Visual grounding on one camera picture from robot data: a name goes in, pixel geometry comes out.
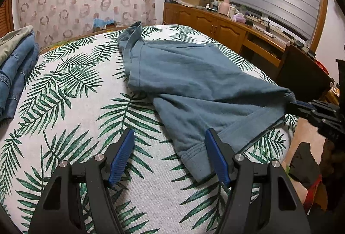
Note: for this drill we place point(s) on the purple tissue pack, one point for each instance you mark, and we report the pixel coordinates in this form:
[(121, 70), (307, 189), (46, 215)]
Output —
[(238, 18)]

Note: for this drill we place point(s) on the folded grey-green pants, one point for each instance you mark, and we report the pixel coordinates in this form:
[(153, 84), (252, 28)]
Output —
[(13, 39)]

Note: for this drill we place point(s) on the teal pants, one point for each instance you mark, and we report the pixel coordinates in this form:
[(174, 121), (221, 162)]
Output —
[(202, 83)]

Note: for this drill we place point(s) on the dark chair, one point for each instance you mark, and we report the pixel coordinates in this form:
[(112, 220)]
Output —
[(302, 74)]

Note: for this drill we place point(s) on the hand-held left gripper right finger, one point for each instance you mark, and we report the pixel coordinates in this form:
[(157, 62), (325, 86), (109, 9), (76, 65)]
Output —
[(217, 158)]

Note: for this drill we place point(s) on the box with blue plastic bags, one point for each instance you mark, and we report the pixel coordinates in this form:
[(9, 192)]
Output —
[(103, 24)]

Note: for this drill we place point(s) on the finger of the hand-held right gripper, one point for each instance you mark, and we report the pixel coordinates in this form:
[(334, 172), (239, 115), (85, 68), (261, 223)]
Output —
[(299, 111), (324, 106)]

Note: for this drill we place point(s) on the dark cloth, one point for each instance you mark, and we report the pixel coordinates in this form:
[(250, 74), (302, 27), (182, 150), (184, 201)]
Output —
[(304, 166)]

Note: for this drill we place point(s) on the white cup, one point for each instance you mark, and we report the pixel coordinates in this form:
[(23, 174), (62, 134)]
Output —
[(232, 11)]

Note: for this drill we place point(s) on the leaf print bed sheet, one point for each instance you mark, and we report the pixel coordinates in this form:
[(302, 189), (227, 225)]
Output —
[(75, 104)]

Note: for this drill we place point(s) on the wooden louvred door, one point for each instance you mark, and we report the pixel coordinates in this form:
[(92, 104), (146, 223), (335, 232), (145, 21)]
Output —
[(6, 18)]

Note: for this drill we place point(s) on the wooden sideboard cabinet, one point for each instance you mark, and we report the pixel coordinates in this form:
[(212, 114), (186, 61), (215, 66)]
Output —
[(204, 23)]

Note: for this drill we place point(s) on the folded blue jeans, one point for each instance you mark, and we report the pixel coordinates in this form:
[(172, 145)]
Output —
[(18, 66)]

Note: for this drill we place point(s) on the pink thermos jug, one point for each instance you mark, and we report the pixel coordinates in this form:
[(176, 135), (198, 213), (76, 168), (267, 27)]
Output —
[(223, 7)]

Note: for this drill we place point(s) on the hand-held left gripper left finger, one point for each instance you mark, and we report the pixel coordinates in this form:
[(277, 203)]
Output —
[(122, 158)]

